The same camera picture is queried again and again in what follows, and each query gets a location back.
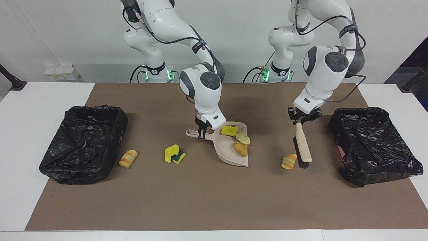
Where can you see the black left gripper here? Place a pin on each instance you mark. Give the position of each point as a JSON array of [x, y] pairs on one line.
[[306, 115]]

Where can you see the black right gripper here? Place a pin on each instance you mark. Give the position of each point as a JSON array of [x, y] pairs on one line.
[[202, 125]]

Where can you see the plain yellow sponge piece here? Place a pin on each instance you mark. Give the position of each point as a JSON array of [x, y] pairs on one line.
[[229, 131]]

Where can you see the yellow sponge with green pad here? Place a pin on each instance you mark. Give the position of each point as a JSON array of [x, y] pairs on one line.
[[180, 157]]

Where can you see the beige brush with black bristles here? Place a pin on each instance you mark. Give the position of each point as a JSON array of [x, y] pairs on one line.
[[303, 147]]

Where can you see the beige plastic dustpan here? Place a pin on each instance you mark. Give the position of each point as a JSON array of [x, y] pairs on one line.
[[227, 152]]

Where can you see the notched yellow sponge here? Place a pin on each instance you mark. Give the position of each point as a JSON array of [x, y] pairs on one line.
[[170, 154]]

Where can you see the toy croissant with pale end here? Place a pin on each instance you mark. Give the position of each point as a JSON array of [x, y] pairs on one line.
[[243, 138]]

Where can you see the brown toy bread roll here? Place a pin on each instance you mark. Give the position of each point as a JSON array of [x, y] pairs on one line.
[[240, 149]]

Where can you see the toy croissant piece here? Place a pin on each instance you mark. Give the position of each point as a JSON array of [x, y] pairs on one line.
[[128, 159], [289, 161]]

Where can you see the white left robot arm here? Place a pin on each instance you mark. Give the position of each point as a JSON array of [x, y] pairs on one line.
[[326, 73]]

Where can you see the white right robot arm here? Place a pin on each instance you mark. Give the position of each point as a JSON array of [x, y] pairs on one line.
[[204, 90]]

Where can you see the pink bin with black bag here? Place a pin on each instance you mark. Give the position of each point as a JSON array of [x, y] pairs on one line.
[[371, 144]]

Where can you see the bin covered by black bag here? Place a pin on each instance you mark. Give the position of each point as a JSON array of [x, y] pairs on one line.
[[83, 144]]

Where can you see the brown table mat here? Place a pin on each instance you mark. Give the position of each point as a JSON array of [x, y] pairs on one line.
[[200, 207]]

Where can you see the black stand leg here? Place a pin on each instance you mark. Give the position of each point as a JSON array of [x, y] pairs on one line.
[[413, 83], [13, 83]]

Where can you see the white power strip box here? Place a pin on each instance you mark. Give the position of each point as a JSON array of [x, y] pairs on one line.
[[62, 72]]

